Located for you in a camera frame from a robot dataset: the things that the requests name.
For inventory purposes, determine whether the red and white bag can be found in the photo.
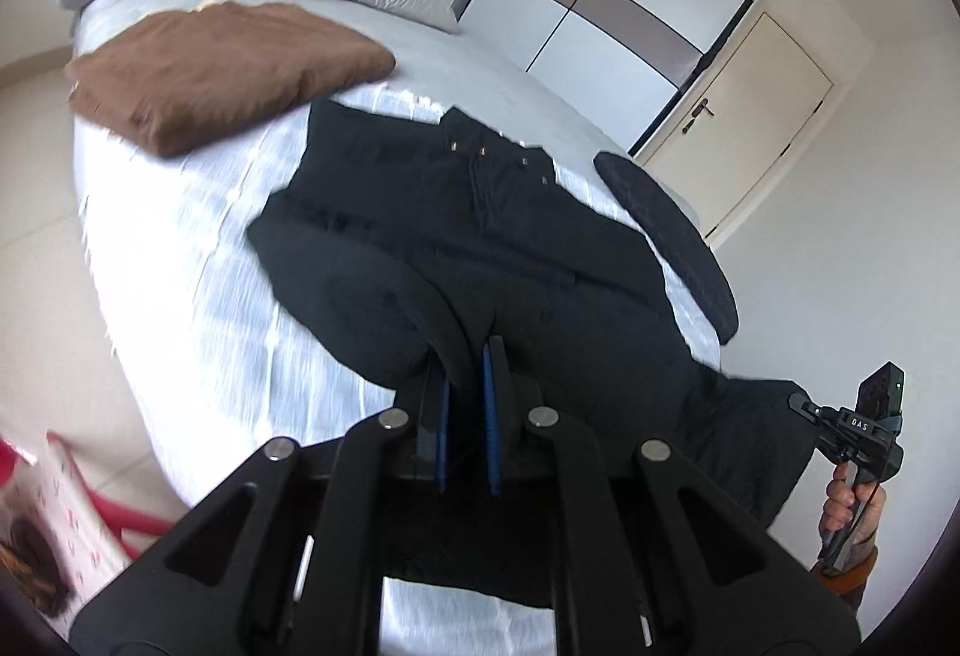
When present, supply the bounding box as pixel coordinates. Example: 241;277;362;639
0;431;132;627

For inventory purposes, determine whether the cream door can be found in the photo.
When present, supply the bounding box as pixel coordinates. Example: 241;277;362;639
637;11;837;239

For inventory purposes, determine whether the dark brown fuzzy item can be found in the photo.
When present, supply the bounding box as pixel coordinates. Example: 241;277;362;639
0;510;72;616

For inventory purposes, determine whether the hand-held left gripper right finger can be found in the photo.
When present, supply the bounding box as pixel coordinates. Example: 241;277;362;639
480;335;863;656

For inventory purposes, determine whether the brown folded garment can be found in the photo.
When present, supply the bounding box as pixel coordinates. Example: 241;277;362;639
66;0;397;158

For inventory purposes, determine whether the person's right forearm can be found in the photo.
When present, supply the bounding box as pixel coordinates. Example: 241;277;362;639
814;536;882;616

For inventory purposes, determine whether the bed with grey mattress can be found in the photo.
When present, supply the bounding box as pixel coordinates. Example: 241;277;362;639
69;0;722;656

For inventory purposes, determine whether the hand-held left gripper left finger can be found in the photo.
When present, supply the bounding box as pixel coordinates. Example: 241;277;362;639
67;356;451;656

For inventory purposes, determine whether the person's right hand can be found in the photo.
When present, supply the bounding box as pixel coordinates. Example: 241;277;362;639
817;462;890;552

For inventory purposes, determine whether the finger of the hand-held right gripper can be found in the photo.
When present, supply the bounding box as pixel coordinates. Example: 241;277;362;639
787;393;826;429

